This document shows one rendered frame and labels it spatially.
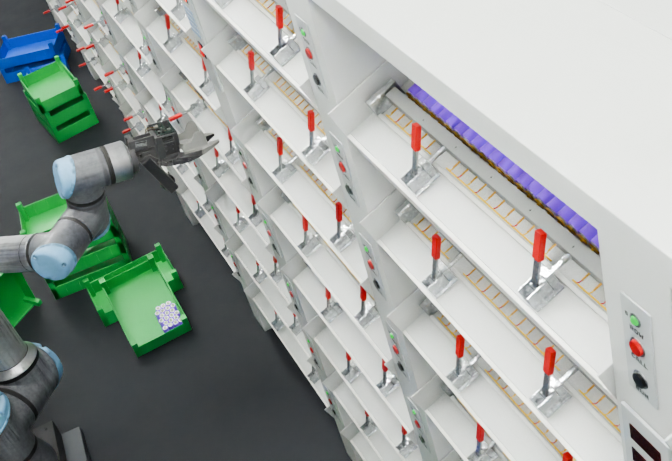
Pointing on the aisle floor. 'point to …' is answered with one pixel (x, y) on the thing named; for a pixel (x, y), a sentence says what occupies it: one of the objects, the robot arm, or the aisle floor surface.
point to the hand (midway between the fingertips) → (211, 141)
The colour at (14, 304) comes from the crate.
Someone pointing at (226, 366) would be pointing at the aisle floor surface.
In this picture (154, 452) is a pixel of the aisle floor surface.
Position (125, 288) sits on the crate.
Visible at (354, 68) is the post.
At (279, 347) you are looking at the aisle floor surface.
